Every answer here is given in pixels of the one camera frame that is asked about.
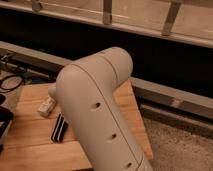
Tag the black white striped eraser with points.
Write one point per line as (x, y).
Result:
(59, 129)

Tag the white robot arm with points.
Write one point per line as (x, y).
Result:
(84, 91)

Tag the white small box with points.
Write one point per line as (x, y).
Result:
(46, 107)

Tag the black object at left edge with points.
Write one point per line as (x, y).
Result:
(6, 117)

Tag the metal railing post right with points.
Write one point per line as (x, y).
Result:
(171, 17)

